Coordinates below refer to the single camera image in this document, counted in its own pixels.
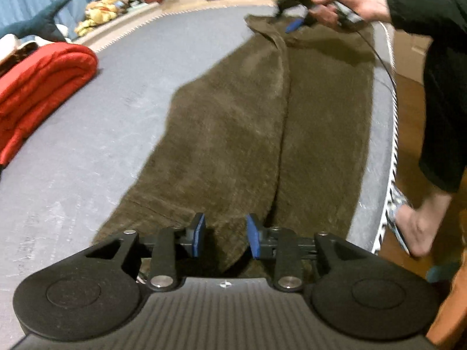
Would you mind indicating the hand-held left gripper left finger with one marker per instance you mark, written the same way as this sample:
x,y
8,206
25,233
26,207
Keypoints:
x,y
198,235

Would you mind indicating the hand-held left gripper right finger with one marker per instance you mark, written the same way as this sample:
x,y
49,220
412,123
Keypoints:
x,y
253,237

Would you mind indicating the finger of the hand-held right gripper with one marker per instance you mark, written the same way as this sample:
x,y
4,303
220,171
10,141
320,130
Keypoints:
x,y
293,25

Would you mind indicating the person's right forearm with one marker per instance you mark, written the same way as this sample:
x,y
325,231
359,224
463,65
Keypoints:
x,y
427,11

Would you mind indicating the person's right hand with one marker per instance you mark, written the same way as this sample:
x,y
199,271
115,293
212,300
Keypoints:
x,y
365,5

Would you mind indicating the wooden cabinet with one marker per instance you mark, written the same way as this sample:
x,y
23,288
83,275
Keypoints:
x,y
412,51

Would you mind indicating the patterned slipper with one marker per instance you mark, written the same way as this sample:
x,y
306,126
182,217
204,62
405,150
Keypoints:
x,y
396,211

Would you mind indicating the grey quilted mattress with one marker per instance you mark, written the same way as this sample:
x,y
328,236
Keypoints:
x,y
91,124

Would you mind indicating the person's bare leg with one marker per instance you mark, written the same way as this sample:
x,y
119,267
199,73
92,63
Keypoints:
x,y
425,222

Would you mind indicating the person's black robe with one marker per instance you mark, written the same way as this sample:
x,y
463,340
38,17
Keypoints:
x,y
445,116

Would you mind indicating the yellow bear plush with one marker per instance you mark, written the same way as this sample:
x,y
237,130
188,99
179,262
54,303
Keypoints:
x,y
95,18

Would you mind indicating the red quilt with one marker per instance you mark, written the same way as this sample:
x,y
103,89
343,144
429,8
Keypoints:
x,y
40,87

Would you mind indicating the teal shark plush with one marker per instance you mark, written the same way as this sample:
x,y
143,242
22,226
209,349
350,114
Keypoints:
x,y
36,22

